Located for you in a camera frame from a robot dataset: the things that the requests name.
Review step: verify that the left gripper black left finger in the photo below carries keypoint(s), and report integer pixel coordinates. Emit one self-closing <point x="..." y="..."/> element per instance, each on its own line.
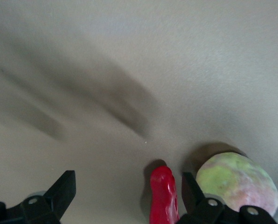
<point x="57" y="198"/>

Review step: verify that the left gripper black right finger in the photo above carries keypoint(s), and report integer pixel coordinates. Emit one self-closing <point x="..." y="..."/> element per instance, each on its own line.
<point x="192" y="198"/>

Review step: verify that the red chili pepper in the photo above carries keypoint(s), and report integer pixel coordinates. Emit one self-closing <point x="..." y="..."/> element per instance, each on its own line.
<point x="163" y="198"/>

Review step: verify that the green pink peach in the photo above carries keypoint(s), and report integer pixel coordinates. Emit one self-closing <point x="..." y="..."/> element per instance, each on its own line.
<point x="234" y="182"/>

